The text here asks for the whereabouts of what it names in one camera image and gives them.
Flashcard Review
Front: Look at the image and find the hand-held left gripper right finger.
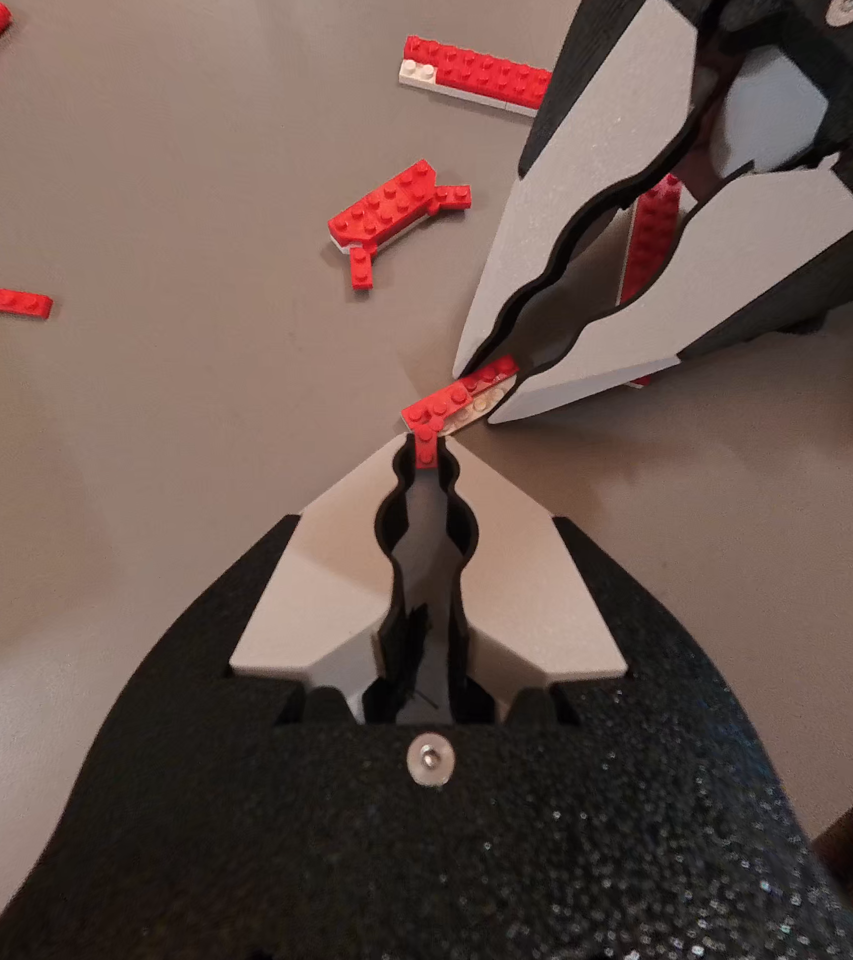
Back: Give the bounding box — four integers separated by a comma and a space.
436, 435, 629, 723

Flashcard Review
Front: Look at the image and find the narrow red lego plate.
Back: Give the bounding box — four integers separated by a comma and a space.
0, 282, 55, 321

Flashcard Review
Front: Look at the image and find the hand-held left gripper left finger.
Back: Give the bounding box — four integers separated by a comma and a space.
228, 433, 429, 725

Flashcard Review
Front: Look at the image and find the long red and white lego assembly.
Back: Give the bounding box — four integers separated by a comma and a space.
398, 34, 554, 118

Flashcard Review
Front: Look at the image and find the red lego wing assembly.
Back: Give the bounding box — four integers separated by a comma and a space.
326, 159, 473, 293

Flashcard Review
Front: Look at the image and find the red and white lego wedge assembly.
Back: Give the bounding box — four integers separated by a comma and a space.
400, 355, 522, 438

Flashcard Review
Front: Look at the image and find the long red lego plate assembly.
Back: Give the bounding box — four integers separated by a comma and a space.
616, 173, 688, 390

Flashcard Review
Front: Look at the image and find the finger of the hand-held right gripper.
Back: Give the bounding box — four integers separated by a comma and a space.
452, 0, 699, 380
488, 45, 853, 426

